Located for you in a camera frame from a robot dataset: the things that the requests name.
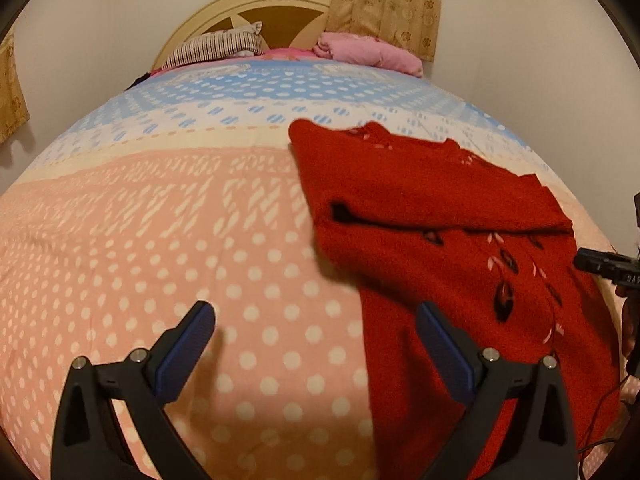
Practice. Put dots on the red knitted sweater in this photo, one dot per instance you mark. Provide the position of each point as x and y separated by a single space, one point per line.
413 221

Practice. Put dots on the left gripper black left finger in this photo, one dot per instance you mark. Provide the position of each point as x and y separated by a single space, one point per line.
88 441

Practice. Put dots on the striped grey pillow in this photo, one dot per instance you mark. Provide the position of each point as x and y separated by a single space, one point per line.
215 46

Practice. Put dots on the beige side curtain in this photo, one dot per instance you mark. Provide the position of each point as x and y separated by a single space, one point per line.
13 110

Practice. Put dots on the right hand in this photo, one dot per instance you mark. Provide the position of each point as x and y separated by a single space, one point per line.
630 327

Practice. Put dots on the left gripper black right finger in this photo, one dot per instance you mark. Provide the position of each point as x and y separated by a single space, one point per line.
539 442

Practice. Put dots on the pink folded blanket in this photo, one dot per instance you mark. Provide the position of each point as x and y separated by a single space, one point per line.
367 51

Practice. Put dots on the cream wooden headboard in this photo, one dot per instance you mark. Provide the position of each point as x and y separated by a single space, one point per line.
295 24

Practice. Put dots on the pink and blue dotted bedspread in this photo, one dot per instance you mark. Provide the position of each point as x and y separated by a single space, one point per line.
186 188

